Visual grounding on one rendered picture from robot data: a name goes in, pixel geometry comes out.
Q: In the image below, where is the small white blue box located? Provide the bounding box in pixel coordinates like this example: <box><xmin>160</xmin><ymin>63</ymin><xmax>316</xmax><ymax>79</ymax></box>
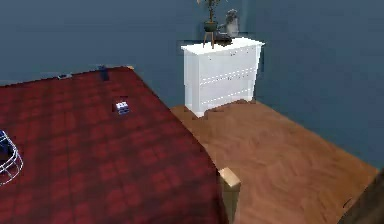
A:
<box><xmin>115</xmin><ymin>101</ymin><xmax>130</xmax><ymax>115</ymax></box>

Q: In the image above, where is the houseplant on wooden stand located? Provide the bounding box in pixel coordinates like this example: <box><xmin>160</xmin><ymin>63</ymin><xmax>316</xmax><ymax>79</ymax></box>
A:
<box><xmin>197</xmin><ymin>0</ymin><xmax>224</xmax><ymax>50</ymax></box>

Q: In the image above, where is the red plaid bed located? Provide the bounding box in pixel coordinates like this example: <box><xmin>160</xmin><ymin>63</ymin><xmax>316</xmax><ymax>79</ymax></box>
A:
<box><xmin>0</xmin><ymin>65</ymin><xmax>242</xmax><ymax>224</ymax></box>

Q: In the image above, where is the white wire helmet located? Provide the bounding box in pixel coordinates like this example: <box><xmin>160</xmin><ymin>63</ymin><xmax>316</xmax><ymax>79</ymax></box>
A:
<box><xmin>0</xmin><ymin>129</ymin><xmax>24</xmax><ymax>187</ymax></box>

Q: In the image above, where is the white chest of drawers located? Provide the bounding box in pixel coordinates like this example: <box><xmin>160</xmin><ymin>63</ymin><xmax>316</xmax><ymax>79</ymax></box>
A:
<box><xmin>180</xmin><ymin>36</ymin><xmax>266</xmax><ymax>118</ymax></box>

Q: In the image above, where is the dark blue upright object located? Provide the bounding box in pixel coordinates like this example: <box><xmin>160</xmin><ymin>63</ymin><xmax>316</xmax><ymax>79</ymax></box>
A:
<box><xmin>98</xmin><ymin>65</ymin><xmax>110</xmax><ymax>81</ymax></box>

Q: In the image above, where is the black flat object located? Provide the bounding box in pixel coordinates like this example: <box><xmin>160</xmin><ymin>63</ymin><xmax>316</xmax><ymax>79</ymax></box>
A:
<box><xmin>214</xmin><ymin>31</ymin><xmax>233</xmax><ymax>46</ymax></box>

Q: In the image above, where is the dark brown furniture corner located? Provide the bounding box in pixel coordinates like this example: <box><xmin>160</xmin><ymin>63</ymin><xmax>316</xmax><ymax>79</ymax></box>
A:
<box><xmin>337</xmin><ymin>169</ymin><xmax>384</xmax><ymax>224</ymax></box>

